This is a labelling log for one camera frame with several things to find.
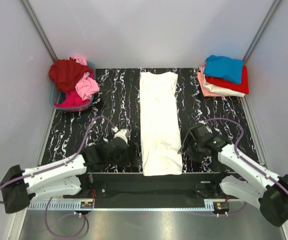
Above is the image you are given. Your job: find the white t shirt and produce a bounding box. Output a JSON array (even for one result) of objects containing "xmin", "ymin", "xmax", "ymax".
[{"xmin": 139, "ymin": 72, "xmax": 183, "ymax": 177}]

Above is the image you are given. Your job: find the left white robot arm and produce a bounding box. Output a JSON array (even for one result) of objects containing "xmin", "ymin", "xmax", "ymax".
[{"xmin": 0, "ymin": 136, "xmax": 129, "ymax": 214}]

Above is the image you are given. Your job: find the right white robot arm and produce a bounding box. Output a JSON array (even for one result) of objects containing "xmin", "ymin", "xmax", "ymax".
[{"xmin": 179, "ymin": 124, "xmax": 288, "ymax": 227}]

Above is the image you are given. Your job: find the folded salmon pink t shirt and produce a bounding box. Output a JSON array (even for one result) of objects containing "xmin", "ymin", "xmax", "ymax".
[{"xmin": 197, "ymin": 66, "xmax": 224, "ymax": 97}]

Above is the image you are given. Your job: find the folded cream t shirt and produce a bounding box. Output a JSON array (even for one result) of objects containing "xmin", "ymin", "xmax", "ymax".
[{"xmin": 213, "ymin": 85, "xmax": 245, "ymax": 98}]

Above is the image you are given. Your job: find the magenta crumpled shirt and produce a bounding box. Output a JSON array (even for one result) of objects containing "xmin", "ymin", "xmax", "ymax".
[{"xmin": 54, "ymin": 91, "xmax": 90, "ymax": 108}]

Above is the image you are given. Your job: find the folded red t shirt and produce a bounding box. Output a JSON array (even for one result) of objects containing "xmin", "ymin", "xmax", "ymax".
[{"xmin": 205, "ymin": 65, "xmax": 249, "ymax": 95}]

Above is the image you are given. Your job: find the light pink crumpled shirt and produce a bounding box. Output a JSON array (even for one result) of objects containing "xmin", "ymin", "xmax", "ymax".
[{"xmin": 75, "ymin": 70, "xmax": 99, "ymax": 101}]

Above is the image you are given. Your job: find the folded blue t shirt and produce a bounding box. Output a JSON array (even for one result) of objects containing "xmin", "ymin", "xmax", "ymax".
[{"xmin": 204, "ymin": 55, "xmax": 244, "ymax": 84}]

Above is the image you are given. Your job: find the blue plastic laundry basket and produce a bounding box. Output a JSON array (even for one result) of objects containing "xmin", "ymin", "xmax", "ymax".
[{"xmin": 48, "ymin": 56, "xmax": 99, "ymax": 112}]

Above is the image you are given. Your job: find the dark red crumpled shirt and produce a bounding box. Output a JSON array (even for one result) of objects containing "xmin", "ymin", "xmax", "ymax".
[{"xmin": 49, "ymin": 58, "xmax": 94, "ymax": 93}]

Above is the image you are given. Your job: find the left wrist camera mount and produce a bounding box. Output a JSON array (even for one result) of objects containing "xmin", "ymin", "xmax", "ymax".
[{"xmin": 112, "ymin": 127, "xmax": 130, "ymax": 144}]

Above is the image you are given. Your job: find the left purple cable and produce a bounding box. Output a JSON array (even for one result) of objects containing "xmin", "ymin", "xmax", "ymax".
[{"xmin": 0, "ymin": 116, "xmax": 117, "ymax": 237}]

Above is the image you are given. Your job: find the purple cable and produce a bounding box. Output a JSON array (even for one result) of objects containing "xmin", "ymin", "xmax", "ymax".
[
  {"xmin": 0, "ymin": 116, "xmax": 117, "ymax": 237},
  {"xmin": 191, "ymin": 117, "xmax": 288, "ymax": 221}
]

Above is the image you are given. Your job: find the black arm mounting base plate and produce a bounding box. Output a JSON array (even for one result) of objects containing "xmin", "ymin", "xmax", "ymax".
[{"xmin": 64, "ymin": 172, "xmax": 227, "ymax": 209}]

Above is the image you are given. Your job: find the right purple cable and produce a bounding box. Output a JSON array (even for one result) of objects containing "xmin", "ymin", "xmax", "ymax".
[{"xmin": 191, "ymin": 117, "xmax": 288, "ymax": 221}]

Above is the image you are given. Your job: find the white slotted cable duct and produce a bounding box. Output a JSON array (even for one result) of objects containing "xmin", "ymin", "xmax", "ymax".
[{"xmin": 28, "ymin": 199, "xmax": 214, "ymax": 212}]

